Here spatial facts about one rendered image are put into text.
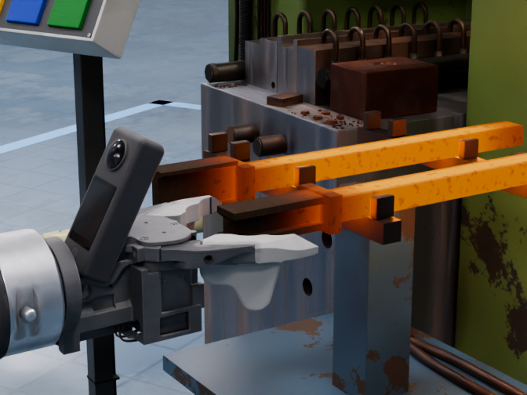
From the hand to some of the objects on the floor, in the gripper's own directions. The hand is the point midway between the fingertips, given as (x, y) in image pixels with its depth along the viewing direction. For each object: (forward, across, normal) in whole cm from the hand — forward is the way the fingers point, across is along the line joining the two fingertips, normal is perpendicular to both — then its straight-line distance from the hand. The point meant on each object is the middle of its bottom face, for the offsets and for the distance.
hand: (268, 216), depth 96 cm
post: (+37, -116, -95) cm, 155 cm away
